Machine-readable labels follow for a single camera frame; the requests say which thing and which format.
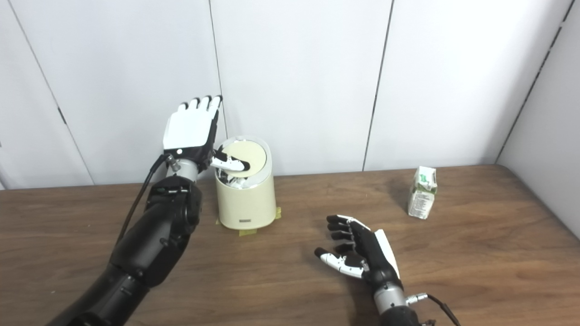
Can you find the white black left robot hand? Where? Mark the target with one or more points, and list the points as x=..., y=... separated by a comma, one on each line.
x=188, y=129

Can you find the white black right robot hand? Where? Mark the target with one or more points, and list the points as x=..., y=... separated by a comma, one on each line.
x=371, y=251

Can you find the cream round bin lid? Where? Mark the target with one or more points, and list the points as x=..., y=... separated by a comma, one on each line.
x=253, y=154

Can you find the white green milk carton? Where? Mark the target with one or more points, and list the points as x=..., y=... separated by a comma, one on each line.
x=421, y=197

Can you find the cream-colored round bin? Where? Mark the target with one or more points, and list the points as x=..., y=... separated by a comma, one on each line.
x=247, y=203

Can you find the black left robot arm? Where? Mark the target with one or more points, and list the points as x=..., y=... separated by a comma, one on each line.
x=154, y=240

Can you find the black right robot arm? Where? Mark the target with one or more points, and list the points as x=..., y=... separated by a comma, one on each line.
x=396, y=308

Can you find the black wall panel hinge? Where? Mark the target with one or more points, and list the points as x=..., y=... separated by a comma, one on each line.
x=62, y=116

